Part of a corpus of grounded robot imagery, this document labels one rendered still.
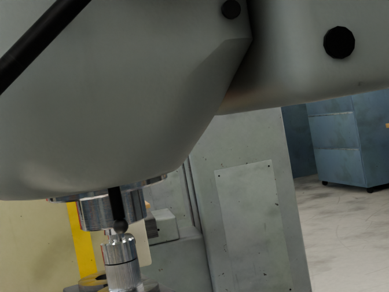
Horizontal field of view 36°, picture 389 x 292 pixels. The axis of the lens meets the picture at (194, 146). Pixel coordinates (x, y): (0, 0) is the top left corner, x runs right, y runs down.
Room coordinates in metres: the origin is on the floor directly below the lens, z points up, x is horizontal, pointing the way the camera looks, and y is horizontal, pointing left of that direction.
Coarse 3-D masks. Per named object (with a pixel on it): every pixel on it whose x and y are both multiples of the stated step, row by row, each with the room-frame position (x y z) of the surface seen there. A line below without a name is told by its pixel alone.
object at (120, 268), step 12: (108, 252) 0.80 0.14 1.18; (120, 252) 0.80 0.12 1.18; (132, 252) 0.81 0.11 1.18; (108, 264) 0.81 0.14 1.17; (120, 264) 0.80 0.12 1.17; (132, 264) 0.81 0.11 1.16; (108, 276) 0.81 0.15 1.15; (120, 276) 0.80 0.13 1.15; (132, 276) 0.81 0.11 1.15; (108, 288) 0.82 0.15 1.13; (120, 288) 0.80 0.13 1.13; (132, 288) 0.80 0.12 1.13
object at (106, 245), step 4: (128, 236) 0.83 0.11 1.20; (132, 236) 0.82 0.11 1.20; (104, 240) 0.83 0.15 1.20; (108, 240) 0.83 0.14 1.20; (120, 240) 0.81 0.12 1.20; (124, 240) 0.81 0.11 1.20; (128, 240) 0.81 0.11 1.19; (132, 240) 0.81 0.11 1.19; (100, 244) 0.82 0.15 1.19; (104, 244) 0.81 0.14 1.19; (108, 244) 0.80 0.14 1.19; (112, 244) 0.80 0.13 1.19; (116, 244) 0.80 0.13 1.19; (120, 244) 0.80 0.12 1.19; (124, 244) 0.80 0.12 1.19; (128, 244) 0.81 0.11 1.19; (132, 244) 0.81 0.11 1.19; (104, 248) 0.81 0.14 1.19; (108, 248) 0.80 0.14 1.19; (112, 248) 0.80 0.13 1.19; (116, 248) 0.80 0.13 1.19; (120, 248) 0.80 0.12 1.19; (124, 248) 0.80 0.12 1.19
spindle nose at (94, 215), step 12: (132, 192) 0.41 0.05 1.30; (84, 204) 0.41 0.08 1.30; (96, 204) 0.40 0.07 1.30; (108, 204) 0.40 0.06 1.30; (132, 204) 0.41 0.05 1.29; (144, 204) 0.42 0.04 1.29; (84, 216) 0.41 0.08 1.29; (96, 216) 0.40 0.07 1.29; (108, 216) 0.40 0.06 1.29; (132, 216) 0.41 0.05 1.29; (144, 216) 0.42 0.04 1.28; (84, 228) 0.41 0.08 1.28; (96, 228) 0.40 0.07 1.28; (108, 228) 0.40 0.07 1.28
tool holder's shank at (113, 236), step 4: (104, 232) 0.82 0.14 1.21; (108, 232) 0.81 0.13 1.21; (112, 232) 0.81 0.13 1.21; (108, 236) 0.82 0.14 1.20; (112, 236) 0.81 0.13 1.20; (116, 236) 0.81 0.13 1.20; (120, 236) 0.82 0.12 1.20; (124, 236) 0.82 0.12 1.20; (112, 240) 0.81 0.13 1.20; (116, 240) 0.81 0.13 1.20
